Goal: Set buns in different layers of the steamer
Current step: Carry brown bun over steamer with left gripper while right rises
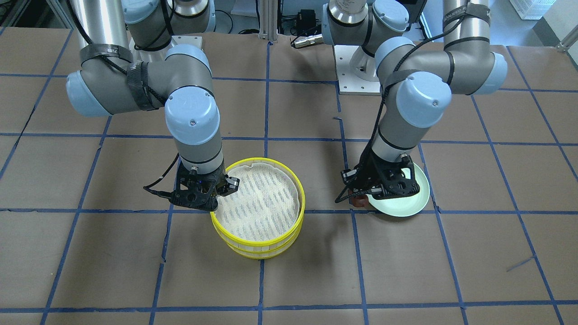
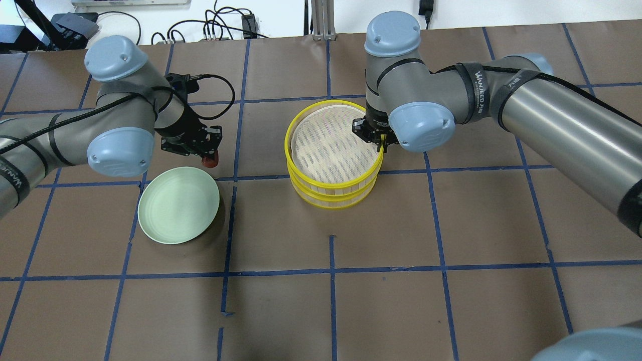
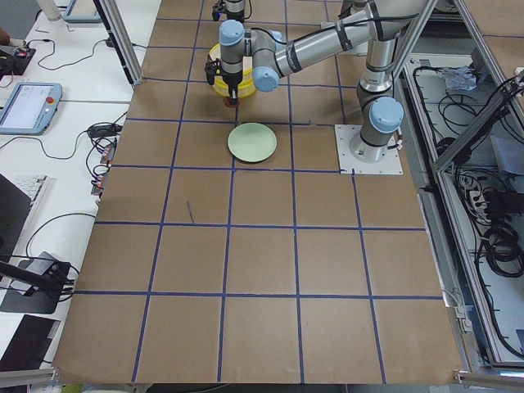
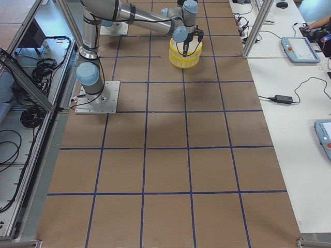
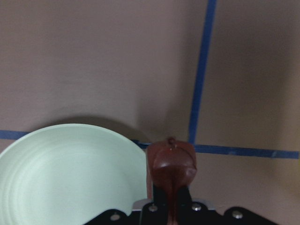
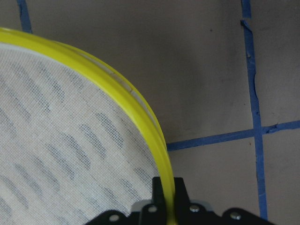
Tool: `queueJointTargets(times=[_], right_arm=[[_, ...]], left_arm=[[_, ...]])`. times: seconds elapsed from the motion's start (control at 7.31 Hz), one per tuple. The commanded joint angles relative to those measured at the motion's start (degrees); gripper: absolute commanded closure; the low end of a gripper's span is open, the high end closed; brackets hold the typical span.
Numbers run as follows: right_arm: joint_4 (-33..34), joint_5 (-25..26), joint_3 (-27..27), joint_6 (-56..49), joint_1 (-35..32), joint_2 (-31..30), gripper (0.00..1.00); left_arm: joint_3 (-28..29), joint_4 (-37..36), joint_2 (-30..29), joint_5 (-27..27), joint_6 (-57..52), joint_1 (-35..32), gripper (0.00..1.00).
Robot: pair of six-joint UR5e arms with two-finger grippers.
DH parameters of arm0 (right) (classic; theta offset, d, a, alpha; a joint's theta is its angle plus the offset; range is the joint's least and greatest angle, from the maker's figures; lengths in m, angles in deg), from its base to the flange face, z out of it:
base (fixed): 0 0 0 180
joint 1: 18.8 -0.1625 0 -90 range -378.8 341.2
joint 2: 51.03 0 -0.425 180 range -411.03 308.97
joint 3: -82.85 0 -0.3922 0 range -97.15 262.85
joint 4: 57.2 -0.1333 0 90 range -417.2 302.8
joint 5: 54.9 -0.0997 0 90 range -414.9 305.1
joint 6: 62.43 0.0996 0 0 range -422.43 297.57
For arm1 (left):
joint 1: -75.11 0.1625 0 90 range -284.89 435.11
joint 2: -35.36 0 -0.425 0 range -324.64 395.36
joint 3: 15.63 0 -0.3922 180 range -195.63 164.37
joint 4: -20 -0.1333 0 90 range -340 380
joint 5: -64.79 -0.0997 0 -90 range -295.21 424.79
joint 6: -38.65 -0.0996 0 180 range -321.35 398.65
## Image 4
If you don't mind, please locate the person hand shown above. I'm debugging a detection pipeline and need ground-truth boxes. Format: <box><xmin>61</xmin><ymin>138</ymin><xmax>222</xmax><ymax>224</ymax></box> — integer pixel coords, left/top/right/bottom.
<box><xmin>307</xmin><ymin>22</ymin><xmax>317</xmax><ymax>29</ymax></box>

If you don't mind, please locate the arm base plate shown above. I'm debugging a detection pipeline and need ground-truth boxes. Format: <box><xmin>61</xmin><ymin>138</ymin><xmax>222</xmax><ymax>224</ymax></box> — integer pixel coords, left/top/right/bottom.
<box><xmin>74</xmin><ymin>81</ymin><xmax>120</xmax><ymax>115</ymax></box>
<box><xmin>100</xmin><ymin>22</ymin><xmax>129</xmax><ymax>36</ymax></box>

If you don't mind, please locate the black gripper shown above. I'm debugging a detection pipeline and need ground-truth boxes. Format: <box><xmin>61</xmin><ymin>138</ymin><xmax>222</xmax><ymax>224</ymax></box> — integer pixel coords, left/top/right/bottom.
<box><xmin>183</xmin><ymin>32</ymin><xmax>194</xmax><ymax>57</ymax></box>

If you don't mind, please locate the white steamer cloth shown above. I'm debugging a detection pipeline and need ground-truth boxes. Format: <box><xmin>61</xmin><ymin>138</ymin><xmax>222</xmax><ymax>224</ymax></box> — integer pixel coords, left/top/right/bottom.
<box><xmin>171</xmin><ymin>39</ymin><xmax>202</xmax><ymax>55</ymax></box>

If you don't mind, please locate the blue teach pendant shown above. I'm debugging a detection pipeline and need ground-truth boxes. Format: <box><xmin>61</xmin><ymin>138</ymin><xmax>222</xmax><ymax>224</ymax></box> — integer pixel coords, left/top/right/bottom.
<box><xmin>314</xmin><ymin>119</ymin><xmax>331</xmax><ymax>160</ymax></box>
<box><xmin>281</xmin><ymin>37</ymin><xmax>320</xmax><ymax>64</ymax></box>

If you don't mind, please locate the black power adapter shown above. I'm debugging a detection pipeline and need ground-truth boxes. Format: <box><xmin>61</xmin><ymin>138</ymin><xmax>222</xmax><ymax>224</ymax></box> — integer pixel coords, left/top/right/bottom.
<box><xmin>267</xmin><ymin>95</ymin><xmax>294</xmax><ymax>104</ymax></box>

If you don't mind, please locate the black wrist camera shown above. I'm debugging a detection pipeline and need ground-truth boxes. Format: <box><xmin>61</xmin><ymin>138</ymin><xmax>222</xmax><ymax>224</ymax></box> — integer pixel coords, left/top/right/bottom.
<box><xmin>194</xmin><ymin>28</ymin><xmax>204</xmax><ymax>42</ymax></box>

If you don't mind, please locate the white keyboard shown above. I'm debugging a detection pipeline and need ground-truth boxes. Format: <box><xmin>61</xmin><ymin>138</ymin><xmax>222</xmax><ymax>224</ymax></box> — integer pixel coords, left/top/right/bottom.
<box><xmin>254</xmin><ymin>0</ymin><xmax>275</xmax><ymax>25</ymax></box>

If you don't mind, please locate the yellow steamer layer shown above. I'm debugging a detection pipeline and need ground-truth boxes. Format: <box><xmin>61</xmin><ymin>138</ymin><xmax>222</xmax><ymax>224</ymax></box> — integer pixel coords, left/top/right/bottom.
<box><xmin>169</xmin><ymin>37</ymin><xmax>203</xmax><ymax>61</ymax></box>
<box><xmin>169</xmin><ymin>53</ymin><xmax>200</xmax><ymax>69</ymax></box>

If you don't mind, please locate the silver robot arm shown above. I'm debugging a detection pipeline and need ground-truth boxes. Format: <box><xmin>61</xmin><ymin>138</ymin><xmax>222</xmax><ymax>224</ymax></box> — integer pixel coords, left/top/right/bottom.
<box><xmin>79</xmin><ymin>1</ymin><xmax>202</xmax><ymax>67</ymax></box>
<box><xmin>161</xmin><ymin>0</ymin><xmax>203</xmax><ymax>57</ymax></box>

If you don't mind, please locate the aluminium frame post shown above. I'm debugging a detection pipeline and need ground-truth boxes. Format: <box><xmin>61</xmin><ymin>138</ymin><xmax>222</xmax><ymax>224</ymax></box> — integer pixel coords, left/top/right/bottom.
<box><xmin>243</xmin><ymin>0</ymin><xmax>274</xmax><ymax>59</ymax></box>

